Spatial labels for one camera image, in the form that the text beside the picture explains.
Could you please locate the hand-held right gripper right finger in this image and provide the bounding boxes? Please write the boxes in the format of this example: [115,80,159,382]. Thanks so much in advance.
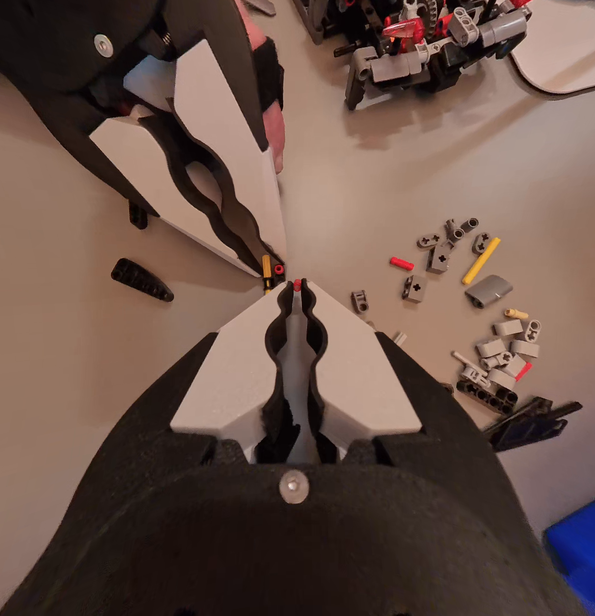
[300,277,422,464]

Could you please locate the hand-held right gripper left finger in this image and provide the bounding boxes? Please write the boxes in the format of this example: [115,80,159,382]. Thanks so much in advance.
[171,280,297,465]

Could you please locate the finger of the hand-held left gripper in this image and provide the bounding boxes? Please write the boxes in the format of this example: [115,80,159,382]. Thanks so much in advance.
[88,117,265,278]
[167,38,288,264]

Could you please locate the small black lego connector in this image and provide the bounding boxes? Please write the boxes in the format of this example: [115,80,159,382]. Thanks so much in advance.
[261,260,286,294]

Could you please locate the pile of lego pieces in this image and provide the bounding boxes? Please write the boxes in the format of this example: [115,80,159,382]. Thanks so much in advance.
[350,218,584,453]

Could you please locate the partly built lego car model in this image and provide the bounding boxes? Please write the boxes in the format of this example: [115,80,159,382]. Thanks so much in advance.
[293,0,531,111]

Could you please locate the person's left hand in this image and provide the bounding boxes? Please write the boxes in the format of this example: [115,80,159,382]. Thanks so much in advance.
[234,0,286,175]

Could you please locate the blue plastic bin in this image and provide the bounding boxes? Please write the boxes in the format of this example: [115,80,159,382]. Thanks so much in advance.
[543,496,595,616]

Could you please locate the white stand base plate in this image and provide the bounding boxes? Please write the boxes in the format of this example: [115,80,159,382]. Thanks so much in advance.
[511,0,595,94]

